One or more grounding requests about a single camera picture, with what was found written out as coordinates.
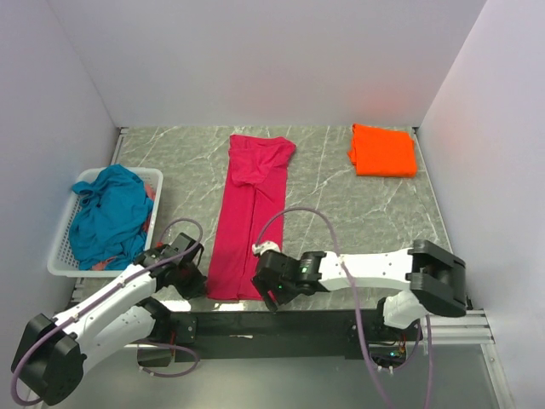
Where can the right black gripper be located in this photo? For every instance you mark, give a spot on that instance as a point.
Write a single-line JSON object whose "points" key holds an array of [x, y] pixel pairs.
{"points": [[264, 285]]}

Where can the blue t shirt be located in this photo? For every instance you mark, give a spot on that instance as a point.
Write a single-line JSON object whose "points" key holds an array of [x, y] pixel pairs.
{"points": [[110, 229]]}

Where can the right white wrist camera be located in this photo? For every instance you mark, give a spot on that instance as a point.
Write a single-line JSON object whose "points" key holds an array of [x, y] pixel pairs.
{"points": [[260, 249]]}

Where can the pink t shirt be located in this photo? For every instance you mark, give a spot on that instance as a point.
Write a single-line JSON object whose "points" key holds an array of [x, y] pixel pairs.
{"points": [[255, 191]]}

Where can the peach cloth in basket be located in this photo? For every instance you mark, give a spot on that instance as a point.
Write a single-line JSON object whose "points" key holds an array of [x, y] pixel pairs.
{"points": [[150, 192]]}

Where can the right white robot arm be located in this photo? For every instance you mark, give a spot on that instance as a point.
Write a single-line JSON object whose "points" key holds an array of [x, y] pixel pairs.
{"points": [[427, 279]]}

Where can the folded orange t shirt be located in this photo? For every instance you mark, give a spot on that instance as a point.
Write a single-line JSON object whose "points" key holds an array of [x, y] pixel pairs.
{"points": [[379, 152]]}

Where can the aluminium frame rail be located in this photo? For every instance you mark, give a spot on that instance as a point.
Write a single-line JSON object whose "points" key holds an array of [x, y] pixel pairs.
{"points": [[390, 349]]}

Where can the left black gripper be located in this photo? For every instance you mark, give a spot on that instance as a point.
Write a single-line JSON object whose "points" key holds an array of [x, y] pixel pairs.
{"points": [[196, 287]]}

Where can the white plastic laundry basket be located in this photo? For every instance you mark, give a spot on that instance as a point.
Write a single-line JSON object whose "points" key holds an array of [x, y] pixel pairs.
{"points": [[61, 261]]}

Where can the black base beam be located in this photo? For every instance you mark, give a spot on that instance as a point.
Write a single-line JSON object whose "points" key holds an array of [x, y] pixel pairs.
{"points": [[247, 335]]}

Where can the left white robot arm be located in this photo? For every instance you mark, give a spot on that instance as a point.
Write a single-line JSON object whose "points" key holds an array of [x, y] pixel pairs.
{"points": [[55, 353]]}

